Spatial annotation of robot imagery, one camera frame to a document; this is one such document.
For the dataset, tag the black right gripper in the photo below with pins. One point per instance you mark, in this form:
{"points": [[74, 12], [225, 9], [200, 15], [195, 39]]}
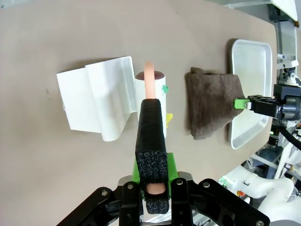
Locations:
{"points": [[290, 103]]}

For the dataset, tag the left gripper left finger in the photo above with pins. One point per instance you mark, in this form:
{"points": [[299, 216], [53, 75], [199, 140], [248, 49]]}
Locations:
{"points": [[113, 202]]}

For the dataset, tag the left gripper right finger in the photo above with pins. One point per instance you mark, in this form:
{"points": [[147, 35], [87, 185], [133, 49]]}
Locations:
{"points": [[200, 202]]}

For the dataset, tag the white robot base link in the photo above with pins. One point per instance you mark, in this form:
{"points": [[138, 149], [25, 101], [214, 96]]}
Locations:
{"points": [[256, 186]]}

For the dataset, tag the white rectangular tray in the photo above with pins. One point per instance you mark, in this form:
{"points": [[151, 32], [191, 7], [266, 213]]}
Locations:
{"points": [[251, 58]]}

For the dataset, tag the brown folded cloth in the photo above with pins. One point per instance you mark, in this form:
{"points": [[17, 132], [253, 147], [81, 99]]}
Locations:
{"points": [[211, 101]]}

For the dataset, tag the small yellow paper scrap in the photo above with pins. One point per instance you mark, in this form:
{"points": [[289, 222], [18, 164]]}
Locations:
{"points": [[169, 118]]}

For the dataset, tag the white board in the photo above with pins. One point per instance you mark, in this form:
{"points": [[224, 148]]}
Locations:
{"points": [[285, 7]]}

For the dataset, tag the white lint roller holder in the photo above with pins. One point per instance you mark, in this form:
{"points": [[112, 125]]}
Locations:
{"points": [[94, 99]]}

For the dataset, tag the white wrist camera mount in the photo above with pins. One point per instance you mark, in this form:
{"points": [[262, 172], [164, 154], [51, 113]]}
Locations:
{"points": [[292, 76]]}

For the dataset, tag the white shelf frame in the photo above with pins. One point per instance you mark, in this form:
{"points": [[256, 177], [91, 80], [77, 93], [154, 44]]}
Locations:
{"points": [[288, 42]]}

